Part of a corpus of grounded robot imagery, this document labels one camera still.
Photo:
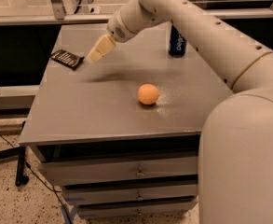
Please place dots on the grey drawer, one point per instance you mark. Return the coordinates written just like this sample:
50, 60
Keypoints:
68, 173
78, 197
137, 208

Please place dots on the orange fruit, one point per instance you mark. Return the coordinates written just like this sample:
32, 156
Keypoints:
148, 94

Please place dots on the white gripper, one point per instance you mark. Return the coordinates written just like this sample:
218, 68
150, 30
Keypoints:
116, 28

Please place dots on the grey drawer cabinet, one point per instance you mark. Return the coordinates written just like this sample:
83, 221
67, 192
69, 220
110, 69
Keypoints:
93, 112

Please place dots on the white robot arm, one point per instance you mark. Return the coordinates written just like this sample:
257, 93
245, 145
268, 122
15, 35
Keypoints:
235, 158

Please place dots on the black rxbar chocolate wrapper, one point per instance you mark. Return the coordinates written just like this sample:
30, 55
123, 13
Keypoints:
67, 58

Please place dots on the bottom grey drawer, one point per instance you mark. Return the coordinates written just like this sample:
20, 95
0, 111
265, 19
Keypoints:
137, 208

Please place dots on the blue pepsi can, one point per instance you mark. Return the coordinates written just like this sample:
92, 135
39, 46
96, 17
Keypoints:
177, 44

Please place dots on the middle grey drawer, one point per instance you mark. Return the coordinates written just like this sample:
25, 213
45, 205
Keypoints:
78, 197

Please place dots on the grey metal railing frame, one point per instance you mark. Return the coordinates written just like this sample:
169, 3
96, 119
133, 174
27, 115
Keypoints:
49, 14

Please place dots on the top grey drawer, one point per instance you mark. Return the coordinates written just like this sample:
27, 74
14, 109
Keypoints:
68, 173

